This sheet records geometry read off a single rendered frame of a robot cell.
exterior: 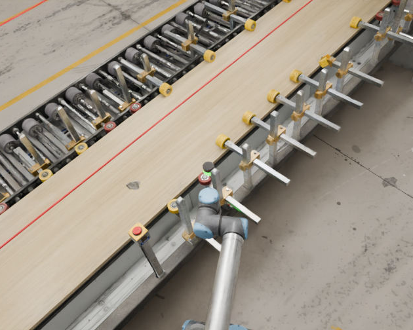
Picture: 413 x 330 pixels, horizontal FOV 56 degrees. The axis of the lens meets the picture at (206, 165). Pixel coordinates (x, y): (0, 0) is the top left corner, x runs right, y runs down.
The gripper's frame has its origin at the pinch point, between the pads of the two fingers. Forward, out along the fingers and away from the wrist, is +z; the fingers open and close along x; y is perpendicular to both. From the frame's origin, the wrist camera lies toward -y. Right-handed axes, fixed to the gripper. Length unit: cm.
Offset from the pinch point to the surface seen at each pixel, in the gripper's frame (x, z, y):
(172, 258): -18.3, 26.1, 22.4
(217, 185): -14.7, -7.3, -16.6
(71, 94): -167, 12, -18
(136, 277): -30, 34, 43
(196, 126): -63, 6, -49
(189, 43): -121, 0, -104
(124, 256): -38, 20, 40
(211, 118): -60, 6, -60
